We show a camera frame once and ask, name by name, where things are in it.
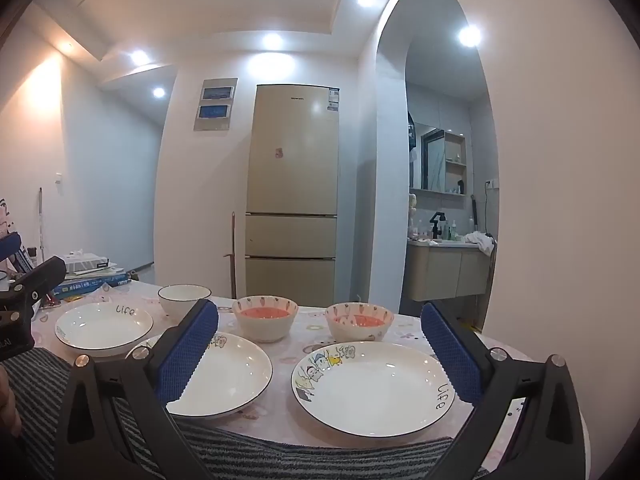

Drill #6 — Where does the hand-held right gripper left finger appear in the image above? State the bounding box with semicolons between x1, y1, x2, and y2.
54;299;221;480

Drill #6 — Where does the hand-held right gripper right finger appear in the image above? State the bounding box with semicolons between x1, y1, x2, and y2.
420;301;586;480

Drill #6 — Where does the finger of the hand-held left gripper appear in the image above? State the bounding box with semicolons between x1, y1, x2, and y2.
0;232;25;265
0;256;67;323

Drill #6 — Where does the white cartoon print plate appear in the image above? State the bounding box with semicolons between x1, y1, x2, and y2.
292;341;457;438
125;332;273;418
55;302;154;358

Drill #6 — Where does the white bowl with dark rim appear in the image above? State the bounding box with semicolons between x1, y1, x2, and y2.
158;284;212;322

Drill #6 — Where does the pink carrot print bowl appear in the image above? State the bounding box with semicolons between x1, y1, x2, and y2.
232;295;300;344
325;302;395;342

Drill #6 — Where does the person's left hand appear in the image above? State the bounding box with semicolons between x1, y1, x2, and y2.
0;362;24;439

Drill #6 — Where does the blue box with items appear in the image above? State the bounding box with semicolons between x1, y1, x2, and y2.
52;272;130;301

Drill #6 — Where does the beige vanity cabinet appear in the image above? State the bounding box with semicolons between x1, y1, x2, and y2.
404;239;495;302

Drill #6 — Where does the pink printed tablecloth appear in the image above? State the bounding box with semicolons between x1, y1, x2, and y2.
30;280;533;453

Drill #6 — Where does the white towel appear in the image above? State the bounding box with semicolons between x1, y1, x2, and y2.
462;231;497;254

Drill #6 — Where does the grey striped cloth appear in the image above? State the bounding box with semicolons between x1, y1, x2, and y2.
5;347;493;480

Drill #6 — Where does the mirror cabinet with shelves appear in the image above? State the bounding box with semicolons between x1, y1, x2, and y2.
420;124;469;196

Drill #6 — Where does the beige refrigerator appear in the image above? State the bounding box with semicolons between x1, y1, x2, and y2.
244;83;344;309

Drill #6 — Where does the long handle broom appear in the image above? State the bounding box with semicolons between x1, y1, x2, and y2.
226;212;239;299

